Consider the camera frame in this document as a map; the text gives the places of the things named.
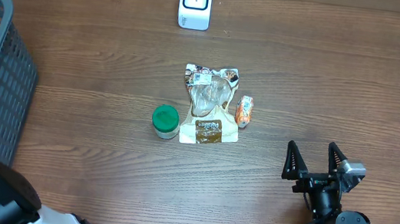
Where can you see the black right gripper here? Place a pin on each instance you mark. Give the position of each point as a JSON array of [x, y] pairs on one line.
[[310, 181]]

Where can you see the orange snack packet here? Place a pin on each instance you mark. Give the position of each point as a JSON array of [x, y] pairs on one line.
[[244, 111]]

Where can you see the clear brown snack bag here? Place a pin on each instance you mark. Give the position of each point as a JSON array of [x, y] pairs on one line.
[[208, 119]]

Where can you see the green lid plastic jar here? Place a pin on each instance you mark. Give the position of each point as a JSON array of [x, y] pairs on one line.
[[166, 121]]

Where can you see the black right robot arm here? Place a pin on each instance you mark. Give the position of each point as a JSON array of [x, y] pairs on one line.
[[323, 192]]

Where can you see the white barcode scanner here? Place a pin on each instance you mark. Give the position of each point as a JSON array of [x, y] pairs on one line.
[[194, 14]]

